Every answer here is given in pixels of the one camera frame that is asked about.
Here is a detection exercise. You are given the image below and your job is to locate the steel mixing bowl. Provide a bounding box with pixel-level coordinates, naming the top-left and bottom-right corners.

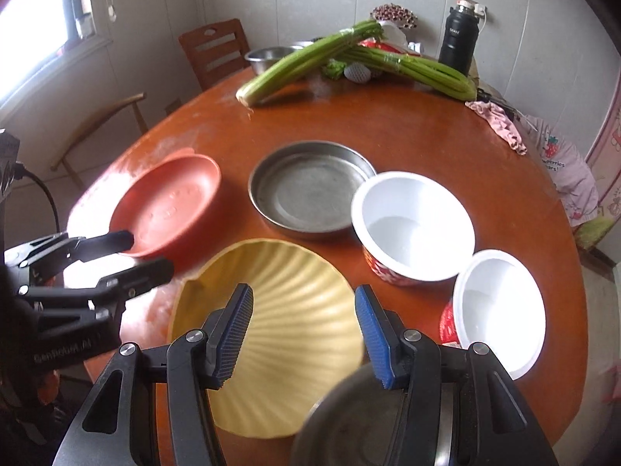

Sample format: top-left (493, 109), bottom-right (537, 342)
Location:
top-left (244, 46), bottom-right (297, 76)

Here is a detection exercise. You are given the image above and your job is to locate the brown wooden chair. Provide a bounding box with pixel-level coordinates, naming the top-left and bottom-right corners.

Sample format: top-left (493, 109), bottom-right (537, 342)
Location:
top-left (178, 18), bottom-right (250, 92)

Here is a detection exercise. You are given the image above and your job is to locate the yellow scalloped plate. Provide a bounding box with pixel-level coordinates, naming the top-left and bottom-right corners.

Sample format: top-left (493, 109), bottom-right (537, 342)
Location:
top-left (168, 239), bottom-right (364, 439)

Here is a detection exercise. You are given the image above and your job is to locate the large celery stalk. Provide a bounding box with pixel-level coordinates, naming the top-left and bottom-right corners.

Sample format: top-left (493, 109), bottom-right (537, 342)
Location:
top-left (236, 19), bottom-right (383, 108)

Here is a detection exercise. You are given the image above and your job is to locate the red noodle cup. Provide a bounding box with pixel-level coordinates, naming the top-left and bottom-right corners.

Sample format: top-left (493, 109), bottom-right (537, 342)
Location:
top-left (439, 249), bottom-right (546, 380)
top-left (350, 170), bottom-right (476, 287)

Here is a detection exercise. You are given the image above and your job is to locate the pink child clothing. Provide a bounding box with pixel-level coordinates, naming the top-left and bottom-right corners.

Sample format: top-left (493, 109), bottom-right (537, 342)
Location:
top-left (516, 113), bottom-right (599, 228)

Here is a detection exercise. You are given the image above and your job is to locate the orange bear-shaped plate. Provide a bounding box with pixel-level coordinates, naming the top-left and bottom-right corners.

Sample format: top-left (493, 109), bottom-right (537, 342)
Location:
top-left (109, 147), bottom-right (222, 259)

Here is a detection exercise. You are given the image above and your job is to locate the pink cloth on table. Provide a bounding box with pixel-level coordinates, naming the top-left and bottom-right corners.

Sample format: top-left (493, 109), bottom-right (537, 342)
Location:
top-left (465, 101), bottom-right (527, 156)

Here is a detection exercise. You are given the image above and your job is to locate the dried flower bouquet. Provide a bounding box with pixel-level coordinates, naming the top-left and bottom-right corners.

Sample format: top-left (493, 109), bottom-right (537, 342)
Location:
top-left (369, 3), bottom-right (418, 30)

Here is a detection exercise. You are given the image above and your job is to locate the white mesh fruit wrap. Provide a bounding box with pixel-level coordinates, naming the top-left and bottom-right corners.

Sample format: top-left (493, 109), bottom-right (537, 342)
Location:
top-left (343, 62), bottom-right (373, 84)

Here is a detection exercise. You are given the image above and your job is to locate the black thermos bottle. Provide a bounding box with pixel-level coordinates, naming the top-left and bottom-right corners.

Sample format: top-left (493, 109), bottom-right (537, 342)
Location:
top-left (438, 0), bottom-right (480, 76)

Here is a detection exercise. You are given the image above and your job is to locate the window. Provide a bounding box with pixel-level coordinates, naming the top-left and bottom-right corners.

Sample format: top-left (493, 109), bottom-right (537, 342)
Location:
top-left (1, 0), bottom-right (95, 101)

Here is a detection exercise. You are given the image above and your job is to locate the light wood armchair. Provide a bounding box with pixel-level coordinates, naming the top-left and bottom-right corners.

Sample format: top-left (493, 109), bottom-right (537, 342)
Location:
top-left (49, 92), bottom-right (149, 193)

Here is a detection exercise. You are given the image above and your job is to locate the steel pan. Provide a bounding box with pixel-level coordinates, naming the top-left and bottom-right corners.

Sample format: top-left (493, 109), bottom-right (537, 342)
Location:
top-left (247, 141), bottom-right (376, 240)

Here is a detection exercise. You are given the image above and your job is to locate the black cable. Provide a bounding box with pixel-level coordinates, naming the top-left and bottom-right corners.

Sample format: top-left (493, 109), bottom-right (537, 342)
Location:
top-left (12, 162), bottom-right (62, 234)

